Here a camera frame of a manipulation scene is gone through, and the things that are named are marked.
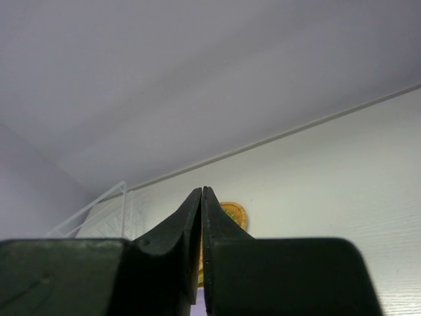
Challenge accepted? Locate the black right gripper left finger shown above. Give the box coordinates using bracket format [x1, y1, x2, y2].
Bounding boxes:
[1, 188, 201, 315]

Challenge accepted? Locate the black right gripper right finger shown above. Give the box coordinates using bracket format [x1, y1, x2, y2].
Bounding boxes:
[202, 187, 382, 315]

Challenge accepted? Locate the woven bamboo square plate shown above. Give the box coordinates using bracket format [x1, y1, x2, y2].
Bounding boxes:
[220, 201, 248, 230]

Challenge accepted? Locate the small woven bamboo plate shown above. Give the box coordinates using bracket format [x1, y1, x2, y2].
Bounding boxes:
[221, 205, 244, 226]

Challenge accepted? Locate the clear wire dish rack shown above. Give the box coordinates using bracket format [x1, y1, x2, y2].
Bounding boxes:
[45, 181, 168, 240]

